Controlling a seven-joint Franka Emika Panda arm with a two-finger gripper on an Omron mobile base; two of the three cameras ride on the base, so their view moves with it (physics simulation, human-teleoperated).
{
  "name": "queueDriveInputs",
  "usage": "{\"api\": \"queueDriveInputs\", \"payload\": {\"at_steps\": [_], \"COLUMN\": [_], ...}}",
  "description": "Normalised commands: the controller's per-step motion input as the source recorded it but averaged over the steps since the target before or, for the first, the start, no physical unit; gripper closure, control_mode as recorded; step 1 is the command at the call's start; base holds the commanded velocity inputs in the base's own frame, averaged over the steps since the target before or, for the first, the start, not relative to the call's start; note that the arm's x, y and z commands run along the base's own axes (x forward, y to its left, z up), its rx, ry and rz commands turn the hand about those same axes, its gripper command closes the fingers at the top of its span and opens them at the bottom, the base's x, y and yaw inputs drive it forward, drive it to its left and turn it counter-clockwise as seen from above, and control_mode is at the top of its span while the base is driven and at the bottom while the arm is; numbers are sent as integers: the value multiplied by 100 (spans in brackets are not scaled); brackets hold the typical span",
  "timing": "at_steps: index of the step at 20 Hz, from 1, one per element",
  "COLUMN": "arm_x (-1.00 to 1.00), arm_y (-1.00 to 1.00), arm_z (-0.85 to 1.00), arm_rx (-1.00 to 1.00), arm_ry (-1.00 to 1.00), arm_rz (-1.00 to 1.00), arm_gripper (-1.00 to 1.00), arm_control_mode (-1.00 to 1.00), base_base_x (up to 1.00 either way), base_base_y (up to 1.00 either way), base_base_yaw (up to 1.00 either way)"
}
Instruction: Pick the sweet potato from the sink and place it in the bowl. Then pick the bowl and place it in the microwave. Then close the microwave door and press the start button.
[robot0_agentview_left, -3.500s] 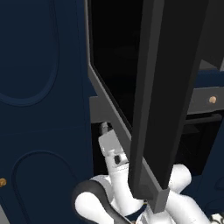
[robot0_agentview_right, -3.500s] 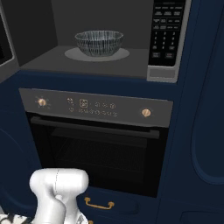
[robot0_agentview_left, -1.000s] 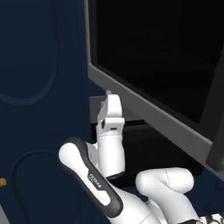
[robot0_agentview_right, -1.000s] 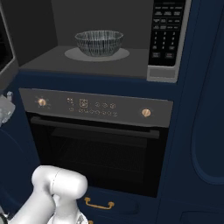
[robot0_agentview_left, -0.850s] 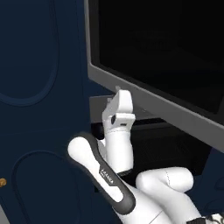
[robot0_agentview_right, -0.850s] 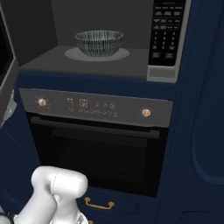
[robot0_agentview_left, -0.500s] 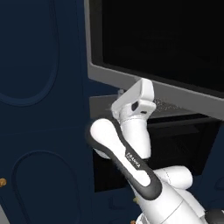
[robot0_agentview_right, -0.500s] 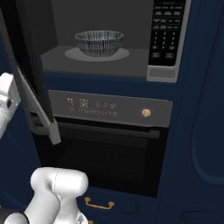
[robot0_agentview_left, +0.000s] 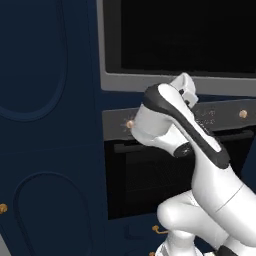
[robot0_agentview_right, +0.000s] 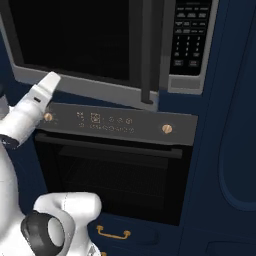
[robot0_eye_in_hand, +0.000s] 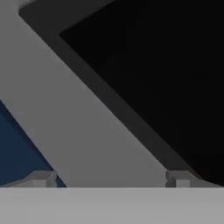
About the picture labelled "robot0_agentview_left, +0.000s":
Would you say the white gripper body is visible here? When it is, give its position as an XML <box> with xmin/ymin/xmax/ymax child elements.
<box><xmin>169</xmin><ymin>72</ymin><xmax>197</xmax><ymax>95</ymax></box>

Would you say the grey black microwave oven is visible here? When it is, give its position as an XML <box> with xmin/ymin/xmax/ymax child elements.
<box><xmin>96</xmin><ymin>0</ymin><xmax>256</xmax><ymax>98</ymax></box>

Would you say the black oven door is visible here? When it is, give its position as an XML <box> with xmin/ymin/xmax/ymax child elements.
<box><xmin>103</xmin><ymin>129</ymin><xmax>256</xmax><ymax>221</ymax></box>

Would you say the tall navy cupboard door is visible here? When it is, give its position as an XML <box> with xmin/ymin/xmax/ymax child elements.
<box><xmin>0</xmin><ymin>0</ymin><xmax>103</xmax><ymax>152</ymax></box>

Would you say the navy cupboard door with knob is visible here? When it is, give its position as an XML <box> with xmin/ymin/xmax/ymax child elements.
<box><xmin>0</xmin><ymin>146</ymin><xmax>110</xmax><ymax>256</ymax></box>

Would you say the navy drawer front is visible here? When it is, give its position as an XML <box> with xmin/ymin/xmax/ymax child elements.
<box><xmin>107</xmin><ymin>213</ymin><xmax>174</xmax><ymax>256</ymax></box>

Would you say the black oven door handle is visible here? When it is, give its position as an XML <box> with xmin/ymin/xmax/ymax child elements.
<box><xmin>113</xmin><ymin>129</ymin><xmax>256</xmax><ymax>154</ymax></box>

